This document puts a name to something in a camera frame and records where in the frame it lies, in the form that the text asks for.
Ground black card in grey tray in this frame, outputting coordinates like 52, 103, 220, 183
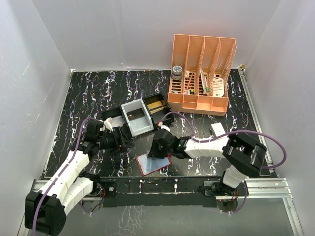
127, 108, 145, 121

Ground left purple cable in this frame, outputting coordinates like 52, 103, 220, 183
31, 117, 106, 236

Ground red leather card holder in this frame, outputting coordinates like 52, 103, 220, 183
136, 153, 172, 176

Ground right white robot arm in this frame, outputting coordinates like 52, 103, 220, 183
148, 128, 267, 189

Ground black open tray box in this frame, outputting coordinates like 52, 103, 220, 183
144, 93, 172, 130

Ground white label packet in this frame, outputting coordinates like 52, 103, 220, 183
212, 77, 224, 97

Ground white small box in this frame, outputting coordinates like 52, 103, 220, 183
210, 122, 225, 137

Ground small round jar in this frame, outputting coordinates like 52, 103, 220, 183
171, 65, 183, 81

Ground white striped credit card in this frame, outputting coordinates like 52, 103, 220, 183
146, 158, 158, 172

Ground white VIP card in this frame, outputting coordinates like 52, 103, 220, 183
111, 117, 125, 127

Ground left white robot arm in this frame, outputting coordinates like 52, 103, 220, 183
25, 116, 133, 236

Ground black front mounting rail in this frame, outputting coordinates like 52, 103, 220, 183
100, 177, 220, 207

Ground grey plastic tray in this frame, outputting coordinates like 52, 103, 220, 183
121, 99, 154, 137

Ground orange plastic file organizer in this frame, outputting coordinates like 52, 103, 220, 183
168, 34, 237, 116

